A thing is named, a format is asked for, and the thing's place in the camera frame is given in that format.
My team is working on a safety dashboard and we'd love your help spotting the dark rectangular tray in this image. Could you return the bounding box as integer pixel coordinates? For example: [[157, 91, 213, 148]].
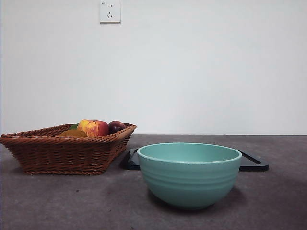
[[122, 147, 269, 172]]

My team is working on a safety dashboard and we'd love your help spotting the brown wicker basket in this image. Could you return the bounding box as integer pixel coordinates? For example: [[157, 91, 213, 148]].
[[0, 123, 137, 175]]

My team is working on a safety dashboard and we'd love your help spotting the dark red plum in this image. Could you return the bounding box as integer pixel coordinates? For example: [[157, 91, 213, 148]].
[[108, 120, 127, 135]]

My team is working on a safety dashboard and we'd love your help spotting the white wall socket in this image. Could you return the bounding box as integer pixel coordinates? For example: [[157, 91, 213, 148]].
[[99, 0, 121, 24]]

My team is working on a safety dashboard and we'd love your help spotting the red yellow apple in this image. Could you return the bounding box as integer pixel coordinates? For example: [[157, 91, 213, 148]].
[[76, 119, 110, 138]]

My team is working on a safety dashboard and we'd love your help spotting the brown kiwifruit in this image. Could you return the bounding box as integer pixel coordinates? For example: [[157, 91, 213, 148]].
[[58, 129, 88, 138]]

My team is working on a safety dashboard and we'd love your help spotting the teal ribbed bowl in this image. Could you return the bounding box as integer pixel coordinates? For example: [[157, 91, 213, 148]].
[[137, 142, 243, 211]]

